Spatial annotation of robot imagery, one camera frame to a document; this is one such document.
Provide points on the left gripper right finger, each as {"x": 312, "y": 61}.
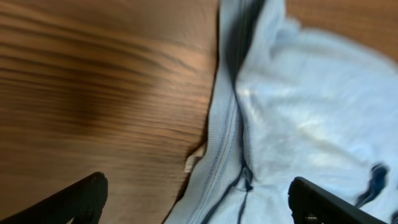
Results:
{"x": 310, "y": 203}

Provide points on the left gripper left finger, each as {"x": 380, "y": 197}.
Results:
{"x": 81, "y": 202}

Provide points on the light blue printed t-shirt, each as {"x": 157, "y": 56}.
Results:
{"x": 291, "y": 102}

